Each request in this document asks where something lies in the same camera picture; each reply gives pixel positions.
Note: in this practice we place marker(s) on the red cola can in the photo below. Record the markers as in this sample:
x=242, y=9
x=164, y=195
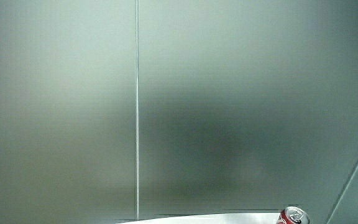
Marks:
x=291, y=216

